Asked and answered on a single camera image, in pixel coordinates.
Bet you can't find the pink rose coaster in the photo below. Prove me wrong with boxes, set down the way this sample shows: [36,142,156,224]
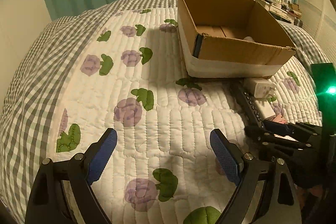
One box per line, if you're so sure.
[272,113,288,124]

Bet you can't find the black remote control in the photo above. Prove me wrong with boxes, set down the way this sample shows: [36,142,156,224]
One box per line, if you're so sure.
[230,81,264,128]

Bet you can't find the white power adapter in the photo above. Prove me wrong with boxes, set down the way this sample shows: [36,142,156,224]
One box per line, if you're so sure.
[243,78,276,99]

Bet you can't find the white charger block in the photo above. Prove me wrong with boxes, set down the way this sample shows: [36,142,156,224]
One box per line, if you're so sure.
[254,100,276,120]

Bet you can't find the grey checkered bed cover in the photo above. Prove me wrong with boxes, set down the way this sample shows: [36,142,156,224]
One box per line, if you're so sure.
[1,0,335,223]

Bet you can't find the white cylindrical bottle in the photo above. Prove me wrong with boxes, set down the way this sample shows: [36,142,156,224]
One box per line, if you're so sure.
[244,36,254,42]

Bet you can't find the white dressing table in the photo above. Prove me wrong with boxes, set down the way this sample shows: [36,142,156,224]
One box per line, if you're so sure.
[255,0,302,27]

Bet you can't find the open cardboard box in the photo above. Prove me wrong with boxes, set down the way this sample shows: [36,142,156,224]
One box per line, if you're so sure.
[177,0,295,79]

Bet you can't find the floral quilted white mat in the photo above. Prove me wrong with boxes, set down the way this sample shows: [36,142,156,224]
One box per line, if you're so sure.
[53,6,322,224]

